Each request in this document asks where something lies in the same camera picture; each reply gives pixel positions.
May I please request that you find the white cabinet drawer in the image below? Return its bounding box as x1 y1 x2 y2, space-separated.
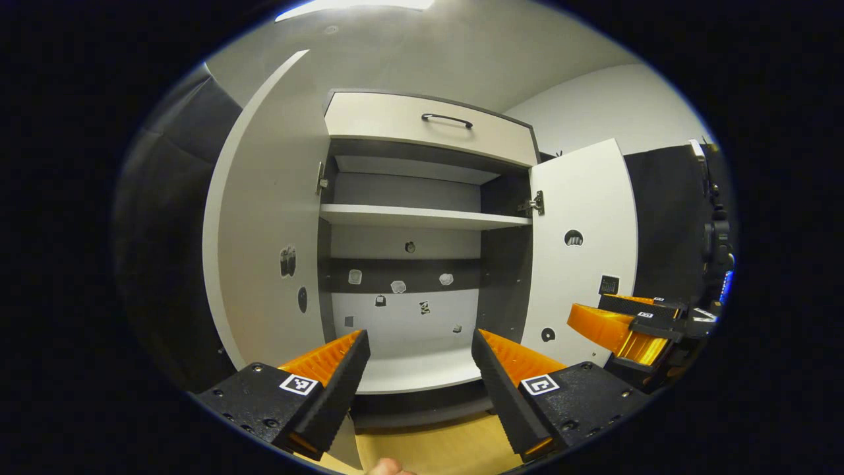
323 91 540 168

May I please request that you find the white double-door shoe cabinet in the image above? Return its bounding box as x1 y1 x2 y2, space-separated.
316 89 545 429

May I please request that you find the ceiling light panel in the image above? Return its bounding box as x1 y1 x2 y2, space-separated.
274 0 436 22

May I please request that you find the black drawer handle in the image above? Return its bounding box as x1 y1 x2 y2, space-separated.
421 113 474 130

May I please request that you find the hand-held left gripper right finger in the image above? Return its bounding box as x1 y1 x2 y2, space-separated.
471 329 652 462

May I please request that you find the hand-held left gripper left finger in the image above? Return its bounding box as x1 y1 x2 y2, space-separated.
195 329 371 462

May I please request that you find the white shoe cabinet door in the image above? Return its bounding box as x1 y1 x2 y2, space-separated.
520 137 639 369
202 49 365 470

